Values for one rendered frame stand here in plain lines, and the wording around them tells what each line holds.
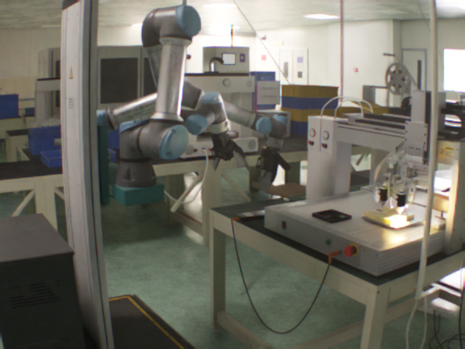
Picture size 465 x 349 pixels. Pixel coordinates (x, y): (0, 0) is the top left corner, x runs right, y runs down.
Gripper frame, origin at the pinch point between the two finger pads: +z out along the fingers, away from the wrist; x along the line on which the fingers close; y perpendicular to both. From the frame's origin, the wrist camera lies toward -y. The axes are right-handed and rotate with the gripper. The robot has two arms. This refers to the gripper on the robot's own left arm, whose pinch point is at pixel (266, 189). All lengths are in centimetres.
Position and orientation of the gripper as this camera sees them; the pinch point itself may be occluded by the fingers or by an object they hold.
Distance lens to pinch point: 246.2
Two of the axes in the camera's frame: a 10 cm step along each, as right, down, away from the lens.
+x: 4.3, 1.7, -8.9
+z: -2.4, 9.7, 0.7
